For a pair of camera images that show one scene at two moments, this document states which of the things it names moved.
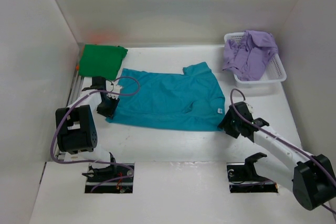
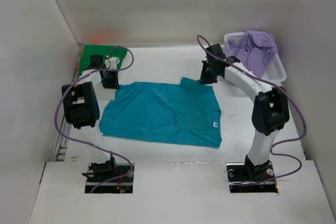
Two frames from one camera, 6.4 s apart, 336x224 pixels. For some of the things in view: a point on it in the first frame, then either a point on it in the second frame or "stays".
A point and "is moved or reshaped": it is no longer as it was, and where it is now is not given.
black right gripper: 224,124 -> 205,79
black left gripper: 109,113 -> 115,84
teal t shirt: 192,101 is moved or reshaped
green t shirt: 101,60 stays
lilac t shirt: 250,56 stays
